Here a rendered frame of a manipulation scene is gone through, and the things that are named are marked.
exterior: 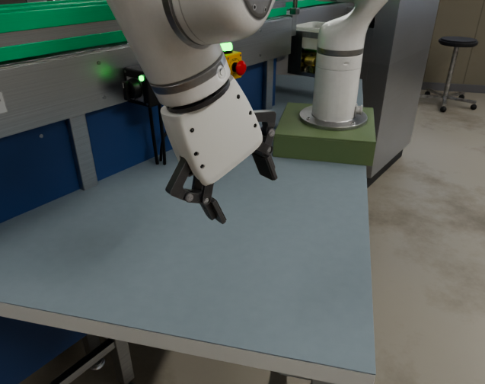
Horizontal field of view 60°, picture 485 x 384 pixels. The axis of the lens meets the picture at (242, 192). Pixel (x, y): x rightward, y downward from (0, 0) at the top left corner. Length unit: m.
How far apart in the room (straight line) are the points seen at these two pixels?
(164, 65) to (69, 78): 0.55
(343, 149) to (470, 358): 0.95
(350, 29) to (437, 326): 1.18
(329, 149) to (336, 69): 0.20
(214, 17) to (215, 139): 0.15
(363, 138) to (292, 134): 0.18
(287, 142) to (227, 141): 0.65
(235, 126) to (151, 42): 0.14
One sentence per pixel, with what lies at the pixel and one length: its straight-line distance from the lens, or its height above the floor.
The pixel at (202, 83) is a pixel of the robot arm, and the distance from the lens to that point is 0.43.
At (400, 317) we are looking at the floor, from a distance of 1.81.
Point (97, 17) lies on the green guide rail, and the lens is 1.01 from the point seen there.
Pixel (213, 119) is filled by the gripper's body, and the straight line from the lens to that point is 0.46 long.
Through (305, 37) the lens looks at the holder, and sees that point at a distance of 1.61.
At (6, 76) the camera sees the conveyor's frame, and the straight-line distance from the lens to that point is 0.90.
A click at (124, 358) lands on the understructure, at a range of 1.41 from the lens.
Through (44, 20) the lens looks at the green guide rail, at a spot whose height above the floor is 1.12.
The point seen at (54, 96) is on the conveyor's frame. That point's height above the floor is 0.98.
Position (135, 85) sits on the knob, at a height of 0.98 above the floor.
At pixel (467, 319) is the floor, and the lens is 1.91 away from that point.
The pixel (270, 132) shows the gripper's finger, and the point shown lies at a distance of 0.54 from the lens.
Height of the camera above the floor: 1.22
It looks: 29 degrees down
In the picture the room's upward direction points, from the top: straight up
